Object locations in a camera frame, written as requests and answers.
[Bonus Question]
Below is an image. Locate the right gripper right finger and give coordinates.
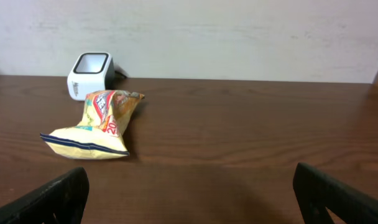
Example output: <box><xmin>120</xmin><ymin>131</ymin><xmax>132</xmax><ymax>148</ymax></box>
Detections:
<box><xmin>293</xmin><ymin>162</ymin><xmax>378</xmax><ymax>223</ymax></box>

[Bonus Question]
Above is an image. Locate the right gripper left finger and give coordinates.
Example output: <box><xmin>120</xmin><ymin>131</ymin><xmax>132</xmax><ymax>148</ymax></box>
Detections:
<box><xmin>0</xmin><ymin>167</ymin><xmax>90</xmax><ymax>223</ymax></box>

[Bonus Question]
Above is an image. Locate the yellow snack chip bag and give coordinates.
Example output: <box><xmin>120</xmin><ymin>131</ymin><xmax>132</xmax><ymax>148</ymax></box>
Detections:
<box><xmin>40</xmin><ymin>90</ymin><xmax>145</xmax><ymax>160</ymax></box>

